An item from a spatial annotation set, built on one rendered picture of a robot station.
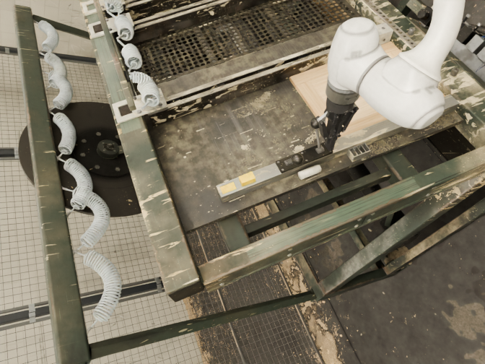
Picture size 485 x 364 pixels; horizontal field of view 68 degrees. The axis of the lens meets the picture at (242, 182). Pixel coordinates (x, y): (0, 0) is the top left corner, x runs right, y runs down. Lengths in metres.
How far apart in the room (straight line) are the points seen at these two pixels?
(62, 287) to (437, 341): 2.30
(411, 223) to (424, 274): 1.00
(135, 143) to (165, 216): 0.32
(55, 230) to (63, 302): 0.30
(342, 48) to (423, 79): 0.18
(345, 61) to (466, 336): 2.19
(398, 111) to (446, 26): 0.18
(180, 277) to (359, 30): 0.76
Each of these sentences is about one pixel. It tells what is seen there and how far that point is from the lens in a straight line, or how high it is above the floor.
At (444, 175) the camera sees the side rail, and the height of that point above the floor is 1.13.
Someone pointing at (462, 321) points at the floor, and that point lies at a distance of 2.74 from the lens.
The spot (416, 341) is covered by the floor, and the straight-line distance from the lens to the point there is 2.97.
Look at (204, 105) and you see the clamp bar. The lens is 1.46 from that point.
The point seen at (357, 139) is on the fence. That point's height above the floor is 1.27.
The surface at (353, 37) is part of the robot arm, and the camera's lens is 0.86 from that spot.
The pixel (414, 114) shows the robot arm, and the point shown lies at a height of 1.62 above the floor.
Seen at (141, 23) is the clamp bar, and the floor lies 1.75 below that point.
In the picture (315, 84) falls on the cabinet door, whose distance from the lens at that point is 1.53.
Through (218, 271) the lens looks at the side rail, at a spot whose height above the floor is 1.81.
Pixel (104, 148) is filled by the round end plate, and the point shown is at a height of 1.87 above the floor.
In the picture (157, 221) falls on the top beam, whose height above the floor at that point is 1.93.
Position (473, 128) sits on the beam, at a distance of 1.57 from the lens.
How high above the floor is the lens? 2.32
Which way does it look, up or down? 34 degrees down
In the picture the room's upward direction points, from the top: 94 degrees counter-clockwise
